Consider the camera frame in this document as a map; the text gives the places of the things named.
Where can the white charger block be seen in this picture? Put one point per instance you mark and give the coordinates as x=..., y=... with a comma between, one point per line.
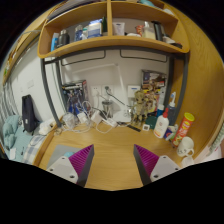
x=82, y=118

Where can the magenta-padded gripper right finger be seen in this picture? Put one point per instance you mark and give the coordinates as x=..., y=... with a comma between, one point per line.
x=155, y=166

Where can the wooden shelf unit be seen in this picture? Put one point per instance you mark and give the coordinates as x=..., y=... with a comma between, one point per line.
x=113, y=41

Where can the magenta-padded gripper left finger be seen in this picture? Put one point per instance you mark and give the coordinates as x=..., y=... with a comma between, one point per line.
x=71, y=166

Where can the white pump lotion bottle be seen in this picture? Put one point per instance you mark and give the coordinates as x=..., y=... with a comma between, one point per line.
x=161, y=125

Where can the gold robot figure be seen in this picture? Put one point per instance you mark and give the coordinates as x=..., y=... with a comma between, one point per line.
x=141, y=106

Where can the blue snack packet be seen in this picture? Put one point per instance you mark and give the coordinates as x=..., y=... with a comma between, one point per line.
x=170, y=132

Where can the white printed mug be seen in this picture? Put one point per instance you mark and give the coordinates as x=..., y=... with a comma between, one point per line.
x=185, y=146

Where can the white desk lamp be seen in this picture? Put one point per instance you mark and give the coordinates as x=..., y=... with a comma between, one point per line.
x=121, y=115

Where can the grey mouse pad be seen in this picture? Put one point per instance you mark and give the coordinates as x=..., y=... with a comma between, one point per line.
x=58, y=150

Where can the blue spray bottle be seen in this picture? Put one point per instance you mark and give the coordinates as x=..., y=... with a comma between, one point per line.
x=172, y=111

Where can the dark green box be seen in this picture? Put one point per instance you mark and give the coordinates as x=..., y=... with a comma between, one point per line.
x=151, y=121

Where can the blue model kit box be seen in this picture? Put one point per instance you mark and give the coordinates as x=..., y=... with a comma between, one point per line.
x=75, y=95

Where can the dark printed box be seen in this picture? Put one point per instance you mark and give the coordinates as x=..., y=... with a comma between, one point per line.
x=153, y=77

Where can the red chips can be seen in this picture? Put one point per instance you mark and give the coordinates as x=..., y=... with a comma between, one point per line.
x=183, y=130

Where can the small white desk clock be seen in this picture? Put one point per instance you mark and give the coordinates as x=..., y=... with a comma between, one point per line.
x=146, y=127

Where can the white power adapter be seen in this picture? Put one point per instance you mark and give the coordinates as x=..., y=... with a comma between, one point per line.
x=96, y=116

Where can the black bag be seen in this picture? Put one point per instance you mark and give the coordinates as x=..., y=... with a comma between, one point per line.
x=29, y=113

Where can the clear plastic cup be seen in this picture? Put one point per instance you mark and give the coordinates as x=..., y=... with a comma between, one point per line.
x=69, y=120

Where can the white power strip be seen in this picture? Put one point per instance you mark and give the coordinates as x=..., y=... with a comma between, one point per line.
x=109, y=122

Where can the teal pillow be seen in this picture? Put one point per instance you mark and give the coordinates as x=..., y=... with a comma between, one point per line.
x=10, y=130

